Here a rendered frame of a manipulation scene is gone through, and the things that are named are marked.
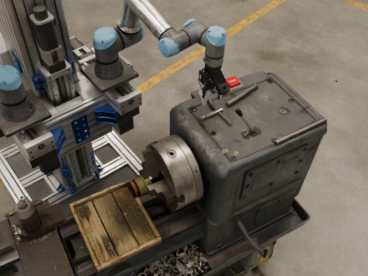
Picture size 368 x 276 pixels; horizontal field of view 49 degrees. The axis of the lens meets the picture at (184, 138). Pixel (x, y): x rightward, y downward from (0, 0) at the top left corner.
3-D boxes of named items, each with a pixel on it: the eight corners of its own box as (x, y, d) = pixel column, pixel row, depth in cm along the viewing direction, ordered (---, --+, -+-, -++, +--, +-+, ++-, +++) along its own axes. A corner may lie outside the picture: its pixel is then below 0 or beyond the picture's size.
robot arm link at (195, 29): (174, 23, 160) (194, 36, 155) (195, 13, 165) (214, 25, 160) (174, 40, 166) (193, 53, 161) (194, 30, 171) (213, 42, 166)
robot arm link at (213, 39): (215, 21, 159) (231, 30, 155) (213, 45, 167) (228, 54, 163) (201, 28, 155) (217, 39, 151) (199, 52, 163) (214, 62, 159)
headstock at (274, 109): (257, 118, 235) (269, 64, 206) (312, 177, 207) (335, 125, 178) (165, 155, 214) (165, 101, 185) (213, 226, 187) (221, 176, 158)
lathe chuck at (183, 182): (161, 162, 202) (164, 122, 177) (193, 214, 186) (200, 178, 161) (145, 169, 199) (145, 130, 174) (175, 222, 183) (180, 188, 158)
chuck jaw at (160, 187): (170, 175, 176) (183, 193, 167) (170, 183, 179) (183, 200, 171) (147, 185, 172) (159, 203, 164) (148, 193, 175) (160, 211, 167)
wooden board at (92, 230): (128, 184, 202) (128, 179, 199) (162, 242, 181) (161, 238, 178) (70, 208, 191) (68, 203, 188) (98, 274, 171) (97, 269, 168)
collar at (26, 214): (32, 199, 164) (30, 195, 162) (38, 214, 160) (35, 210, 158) (12, 207, 162) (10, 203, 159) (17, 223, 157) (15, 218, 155)
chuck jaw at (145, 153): (162, 167, 181) (155, 142, 178) (167, 169, 176) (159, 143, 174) (140, 177, 177) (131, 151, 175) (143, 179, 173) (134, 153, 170)
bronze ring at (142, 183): (144, 168, 176) (125, 176, 172) (154, 184, 170) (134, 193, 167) (145, 180, 183) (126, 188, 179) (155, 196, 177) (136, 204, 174)
